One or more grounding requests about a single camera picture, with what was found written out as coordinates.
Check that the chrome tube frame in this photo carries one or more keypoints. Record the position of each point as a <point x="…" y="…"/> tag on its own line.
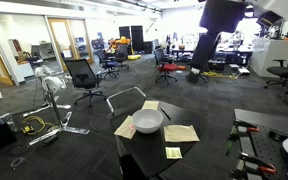
<point x="122" y="92"/>

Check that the small black office chair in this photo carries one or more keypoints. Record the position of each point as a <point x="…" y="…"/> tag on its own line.
<point x="121" y="56"/>

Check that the black mesh office chair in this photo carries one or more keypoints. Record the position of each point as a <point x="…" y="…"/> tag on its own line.
<point x="82" y="75"/>

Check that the orange industrial robot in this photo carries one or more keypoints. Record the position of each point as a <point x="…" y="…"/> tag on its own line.
<point x="119" y="42"/>

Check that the black armrest office chair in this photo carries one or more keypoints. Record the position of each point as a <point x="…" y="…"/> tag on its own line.
<point x="285" y="71"/>

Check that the tan paper packet pink label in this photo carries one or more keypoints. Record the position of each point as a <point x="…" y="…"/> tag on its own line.
<point x="124" y="129"/>

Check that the white plastic bowl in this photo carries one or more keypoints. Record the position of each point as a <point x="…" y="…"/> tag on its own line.
<point x="147" y="121"/>

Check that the small brown paper napkin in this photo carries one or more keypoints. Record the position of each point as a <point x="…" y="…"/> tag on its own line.
<point x="150" y="105"/>

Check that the dark wrist camera box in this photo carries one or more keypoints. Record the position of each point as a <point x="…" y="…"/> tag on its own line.
<point x="269" y="19"/>

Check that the red seat office chair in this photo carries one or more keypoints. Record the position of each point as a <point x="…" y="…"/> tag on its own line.
<point x="165" y="66"/>

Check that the black tall cabinet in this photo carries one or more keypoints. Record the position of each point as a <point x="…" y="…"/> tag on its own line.
<point x="137" y="38"/>

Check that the pink sweetener packet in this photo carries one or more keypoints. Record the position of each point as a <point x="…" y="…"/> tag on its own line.
<point x="131" y="127"/>

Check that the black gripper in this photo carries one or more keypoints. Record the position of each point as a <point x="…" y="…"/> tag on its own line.
<point x="222" y="15"/>

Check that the black perforated breadboard table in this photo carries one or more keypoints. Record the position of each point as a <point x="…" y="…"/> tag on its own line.
<point x="270" y="126"/>

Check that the yellow-green printed packet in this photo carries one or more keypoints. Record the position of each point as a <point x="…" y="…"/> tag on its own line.
<point x="173" y="153"/>

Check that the wooden framed glass door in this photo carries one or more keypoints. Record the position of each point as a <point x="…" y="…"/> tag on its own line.
<point x="69" y="43"/>

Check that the white counter desk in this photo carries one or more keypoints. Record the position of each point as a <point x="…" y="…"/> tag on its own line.
<point x="270" y="55"/>

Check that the white stand with metal base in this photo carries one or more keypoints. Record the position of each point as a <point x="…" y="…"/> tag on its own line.
<point x="52" y="83"/>

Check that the large brown paper napkin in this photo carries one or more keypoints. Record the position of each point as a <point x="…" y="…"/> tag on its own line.
<point x="180" y="133"/>

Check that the blue seat office chair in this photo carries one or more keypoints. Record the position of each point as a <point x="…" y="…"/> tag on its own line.
<point x="106" y="63"/>

